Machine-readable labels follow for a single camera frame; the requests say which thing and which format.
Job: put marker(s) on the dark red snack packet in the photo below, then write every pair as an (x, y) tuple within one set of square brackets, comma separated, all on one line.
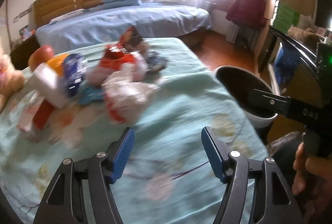
[(131, 40)]

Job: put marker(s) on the blue plastic snack wrapper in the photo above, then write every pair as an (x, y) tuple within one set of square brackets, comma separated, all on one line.
[(74, 69)]

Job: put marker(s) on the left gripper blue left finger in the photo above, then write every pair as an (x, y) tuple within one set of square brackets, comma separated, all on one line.
[(63, 201)]

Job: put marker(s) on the white paper wrapper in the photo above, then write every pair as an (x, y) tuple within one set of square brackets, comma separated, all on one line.
[(126, 100)]

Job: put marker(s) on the blue sheeted bed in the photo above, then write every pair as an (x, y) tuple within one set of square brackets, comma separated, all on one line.
[(152, 20)]

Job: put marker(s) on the right hand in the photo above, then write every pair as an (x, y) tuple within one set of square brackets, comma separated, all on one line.
[(313, 176)]

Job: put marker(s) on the black tv cabinet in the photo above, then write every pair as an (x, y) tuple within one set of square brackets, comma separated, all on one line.
[(291, 68)]

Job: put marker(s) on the red apple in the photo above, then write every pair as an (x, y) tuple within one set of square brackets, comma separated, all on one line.
[(41, 55)]

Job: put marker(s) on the wooden headboard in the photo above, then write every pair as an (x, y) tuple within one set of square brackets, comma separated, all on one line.
[(45, 10)]

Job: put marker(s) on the teal floral bed blanket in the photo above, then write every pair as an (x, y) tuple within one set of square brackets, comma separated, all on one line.
[(168, 178)]

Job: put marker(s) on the cream teddy bear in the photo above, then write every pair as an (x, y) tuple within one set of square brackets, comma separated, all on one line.
[(12, 80)]

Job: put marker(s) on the white 1928 milk carton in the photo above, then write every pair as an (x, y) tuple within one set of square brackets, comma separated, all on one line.
[(48, 83)]

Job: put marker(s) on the green stacked boxes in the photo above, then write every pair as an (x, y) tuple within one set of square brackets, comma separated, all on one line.
[(284, 17)]

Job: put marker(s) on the red jacket on rack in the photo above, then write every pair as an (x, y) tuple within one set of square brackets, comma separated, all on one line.
[(248, 13)]

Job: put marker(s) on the brown plush toy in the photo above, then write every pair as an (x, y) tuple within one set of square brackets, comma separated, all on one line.
[(307, 37)]

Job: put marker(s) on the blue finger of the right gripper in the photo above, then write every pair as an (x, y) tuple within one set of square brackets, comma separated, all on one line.
[(277, 104)]

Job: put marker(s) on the grey round trash bin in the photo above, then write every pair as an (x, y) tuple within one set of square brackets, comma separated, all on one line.
[(240, 82)]

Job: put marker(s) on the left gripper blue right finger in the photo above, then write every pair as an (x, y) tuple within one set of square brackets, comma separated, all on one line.
[(273, 201)]

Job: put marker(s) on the framed photo on nightstand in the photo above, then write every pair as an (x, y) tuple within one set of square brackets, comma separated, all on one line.
[(25, 33)]

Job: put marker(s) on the red white plastic bag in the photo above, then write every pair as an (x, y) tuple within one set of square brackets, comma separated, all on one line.
[(114, 58)]

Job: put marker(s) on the blue white wrapper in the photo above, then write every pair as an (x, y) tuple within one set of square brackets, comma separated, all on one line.
[(156, 62)]

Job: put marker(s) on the dark wooden nightstand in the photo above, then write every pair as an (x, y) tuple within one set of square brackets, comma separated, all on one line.
[(21, 53)]

